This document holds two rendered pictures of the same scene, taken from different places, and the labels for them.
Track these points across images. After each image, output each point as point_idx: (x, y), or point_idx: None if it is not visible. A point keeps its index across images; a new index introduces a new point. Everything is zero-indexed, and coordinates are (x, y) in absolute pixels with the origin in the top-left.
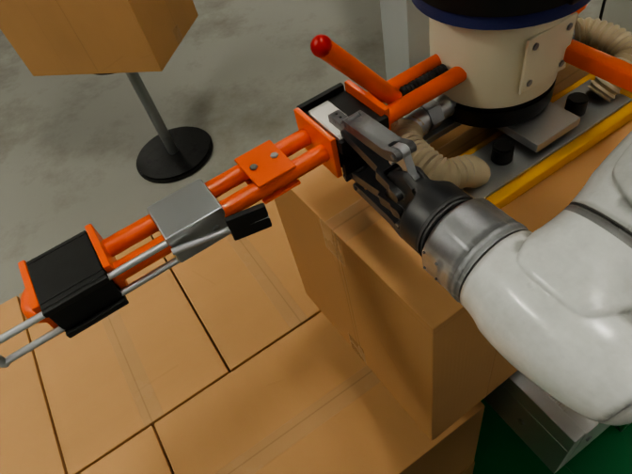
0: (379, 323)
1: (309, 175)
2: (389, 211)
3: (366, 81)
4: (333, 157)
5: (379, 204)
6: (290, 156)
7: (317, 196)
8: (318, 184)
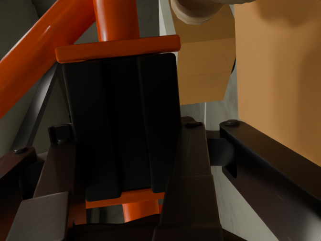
0: None
1: (267, 100)
2: (290, 236)
3: (26, 66)
4: (129, 202)
5: (265, 215)
6: (245, 92)
7: (291, 127)
8: (280, 106)
